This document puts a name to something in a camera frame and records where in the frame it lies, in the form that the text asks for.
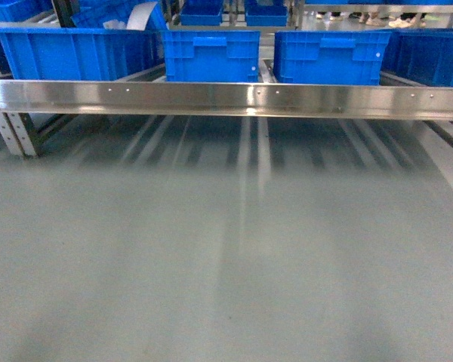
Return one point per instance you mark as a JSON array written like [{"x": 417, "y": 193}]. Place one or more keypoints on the steel shelf rack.
[{"x": 32, "y": 111}]

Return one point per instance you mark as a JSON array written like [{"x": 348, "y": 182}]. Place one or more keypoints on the front left blue bin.
[{"x": 211, "y": 56}]

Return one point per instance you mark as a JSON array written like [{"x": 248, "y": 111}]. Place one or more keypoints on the background blue bin right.
[{"x": 266, "y": 13}]

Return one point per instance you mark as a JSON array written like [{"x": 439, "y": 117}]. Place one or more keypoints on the background blue bin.
[
  {"x": 266, "y": 13},
  {"x": 201, "y": 13}
]

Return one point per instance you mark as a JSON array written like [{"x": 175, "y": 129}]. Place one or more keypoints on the background blue bin left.
[{"x": 201, "y": 13}]

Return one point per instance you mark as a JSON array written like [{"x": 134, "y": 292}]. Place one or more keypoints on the front right blue bin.
[{"x": 330, "y": 57}]

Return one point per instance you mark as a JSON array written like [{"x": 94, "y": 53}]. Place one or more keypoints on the white curved sheet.
[{"x": 140, "y": 15}]

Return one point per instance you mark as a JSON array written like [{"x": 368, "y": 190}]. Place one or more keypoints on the far left blue bin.
[{"x": 79, "y": 54}]

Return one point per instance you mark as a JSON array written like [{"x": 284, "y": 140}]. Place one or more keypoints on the far right blue bin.
[{"x": 421, "y": 55}]

